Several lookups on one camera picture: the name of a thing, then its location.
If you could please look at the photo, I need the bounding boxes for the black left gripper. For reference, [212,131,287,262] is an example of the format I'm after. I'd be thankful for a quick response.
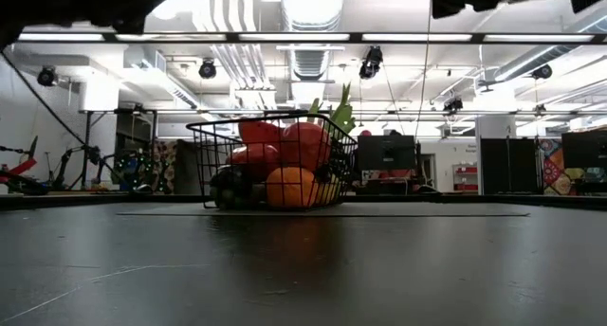
[89,0,176,35]

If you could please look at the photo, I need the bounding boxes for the green leek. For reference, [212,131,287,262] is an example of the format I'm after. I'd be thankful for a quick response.
[306,82,357,136]

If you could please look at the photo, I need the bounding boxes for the black wire basket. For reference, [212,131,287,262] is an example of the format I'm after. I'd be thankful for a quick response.
[185,111,359,211]

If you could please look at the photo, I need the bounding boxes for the red mango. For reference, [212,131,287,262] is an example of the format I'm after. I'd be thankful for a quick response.
[226,142,282,181]

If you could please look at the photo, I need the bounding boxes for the red tomato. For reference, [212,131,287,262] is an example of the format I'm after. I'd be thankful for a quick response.
[282,120,333,174]

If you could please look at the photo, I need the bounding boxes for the dark purple eggplant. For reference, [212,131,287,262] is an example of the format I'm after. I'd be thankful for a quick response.
[210,166,267,209]

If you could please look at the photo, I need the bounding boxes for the round orange fruit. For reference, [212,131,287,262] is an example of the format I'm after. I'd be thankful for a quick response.
[264,166,318,210]

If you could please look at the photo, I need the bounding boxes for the black overhead light bar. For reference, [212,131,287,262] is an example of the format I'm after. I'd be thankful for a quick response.
[13,30,607,45]

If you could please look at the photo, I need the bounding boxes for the black metal rack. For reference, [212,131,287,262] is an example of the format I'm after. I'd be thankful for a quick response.
[78,108,158,194]

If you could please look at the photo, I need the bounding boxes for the black monitor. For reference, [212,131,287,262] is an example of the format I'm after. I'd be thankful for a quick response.
[358,135,417,172]

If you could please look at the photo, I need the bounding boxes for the patterned hanging cloth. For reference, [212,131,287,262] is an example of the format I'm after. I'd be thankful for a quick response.
[151,139,179,194]

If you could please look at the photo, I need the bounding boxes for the grey hanging cloth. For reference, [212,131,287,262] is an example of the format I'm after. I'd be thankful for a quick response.
[175,139,205,194]

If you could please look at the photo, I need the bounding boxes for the black tall cabinet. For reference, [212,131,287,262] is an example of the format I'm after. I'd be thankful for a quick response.
[479,136,540,195]

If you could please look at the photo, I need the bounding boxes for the white shelf red bins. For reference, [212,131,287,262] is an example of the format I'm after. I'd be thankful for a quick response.
[452,163,478,192]

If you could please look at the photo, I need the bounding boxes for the red and black device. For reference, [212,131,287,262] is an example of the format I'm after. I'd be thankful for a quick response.
[0,136,48,197]

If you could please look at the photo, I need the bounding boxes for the colourful patterned panel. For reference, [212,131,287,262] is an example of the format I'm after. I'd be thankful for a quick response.
[540,138,587,197]

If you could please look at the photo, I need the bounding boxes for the black table mat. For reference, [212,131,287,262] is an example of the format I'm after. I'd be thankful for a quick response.
[0,201,607,326]

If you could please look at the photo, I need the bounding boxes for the thin hanging cable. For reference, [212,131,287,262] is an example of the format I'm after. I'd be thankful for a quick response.
[414,6,432,137]

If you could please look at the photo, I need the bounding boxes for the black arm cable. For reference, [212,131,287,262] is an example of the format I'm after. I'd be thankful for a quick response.
[0,49,143,190]

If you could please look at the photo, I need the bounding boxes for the silver ventilation duct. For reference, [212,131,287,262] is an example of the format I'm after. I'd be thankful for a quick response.
[279,0,345,109]

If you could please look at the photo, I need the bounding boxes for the black wall panel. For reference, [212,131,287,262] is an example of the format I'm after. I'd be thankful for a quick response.
[561,129,607,171]

